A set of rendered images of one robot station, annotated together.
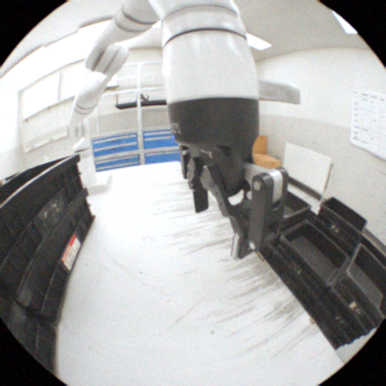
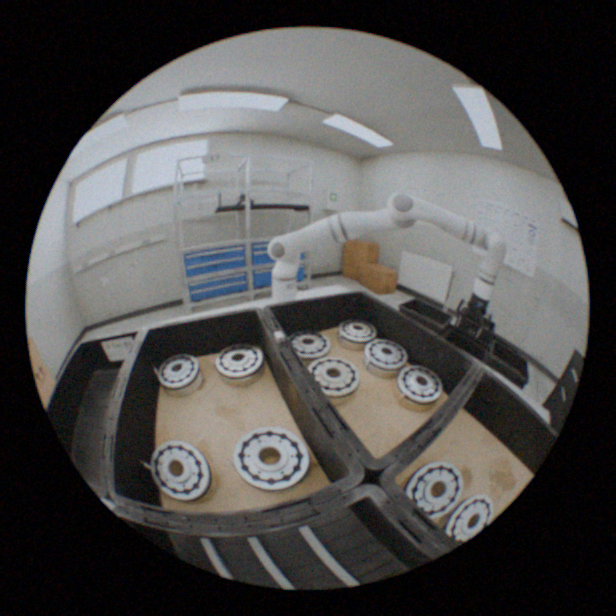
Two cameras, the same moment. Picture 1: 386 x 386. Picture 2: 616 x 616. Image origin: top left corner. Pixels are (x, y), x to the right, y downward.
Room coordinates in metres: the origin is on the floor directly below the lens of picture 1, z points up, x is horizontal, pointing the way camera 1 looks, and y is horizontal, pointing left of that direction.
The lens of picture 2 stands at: (-0.11, 0.61, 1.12)
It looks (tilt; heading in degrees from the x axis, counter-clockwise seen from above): 26 degrees down; 345
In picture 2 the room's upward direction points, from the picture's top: 2 degrees clockwise
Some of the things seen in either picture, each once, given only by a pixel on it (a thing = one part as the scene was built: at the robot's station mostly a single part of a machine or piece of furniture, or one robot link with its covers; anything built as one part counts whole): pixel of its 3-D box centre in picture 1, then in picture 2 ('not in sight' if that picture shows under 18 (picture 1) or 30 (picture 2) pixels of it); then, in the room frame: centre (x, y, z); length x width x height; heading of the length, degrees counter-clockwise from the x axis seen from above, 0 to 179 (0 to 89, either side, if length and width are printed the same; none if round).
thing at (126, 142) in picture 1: (115, 154); (216, 272); (1.99, 1.14, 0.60); 0.72 x 0.03 x 0.56; 108
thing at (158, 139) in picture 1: (167, 148); (279, 262); (2.24, 0.38, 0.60); 0.72 x 0.03 x 0.56; 108
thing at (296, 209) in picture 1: (269, 224); (419, 336); (0.72, -0.52, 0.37); 0.40 x 0.30 x 0.45; 18
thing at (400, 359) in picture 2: not in sight; (386, 353); (0.15, 0.36, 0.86); 0.10 x 0.10 x 0.01
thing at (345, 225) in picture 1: (333, 237); (469, 340); (0.46, -1.03, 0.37); 0.40 x 0.30 x 0.45; 18
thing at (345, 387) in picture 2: not in sight; (333, 375); (0.12, 0.50, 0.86); 0.10 x 0.10 x 0.01
